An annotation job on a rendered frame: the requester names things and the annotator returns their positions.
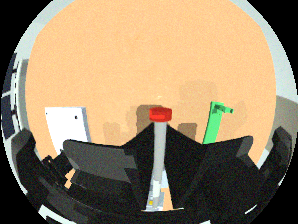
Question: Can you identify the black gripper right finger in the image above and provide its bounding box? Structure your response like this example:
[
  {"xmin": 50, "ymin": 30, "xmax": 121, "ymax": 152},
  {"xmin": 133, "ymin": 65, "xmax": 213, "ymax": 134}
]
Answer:
[{"xmin": 164, "ymin": 124, "xmax": 254, "ymax": 209}]

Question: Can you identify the grey pin with red cap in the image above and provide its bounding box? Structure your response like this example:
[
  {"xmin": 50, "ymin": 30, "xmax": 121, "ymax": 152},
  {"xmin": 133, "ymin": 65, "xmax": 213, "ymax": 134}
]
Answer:
[{"xmin": 149, "ymin": 107, "xmax": 172, "ymax": 209}]

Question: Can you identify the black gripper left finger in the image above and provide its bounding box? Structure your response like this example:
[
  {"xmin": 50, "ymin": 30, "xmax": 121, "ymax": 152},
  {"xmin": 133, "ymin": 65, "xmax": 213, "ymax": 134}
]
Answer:
[{"xmin": 63, "ymin": 123, "xmax": 154, "ymax": 210}]

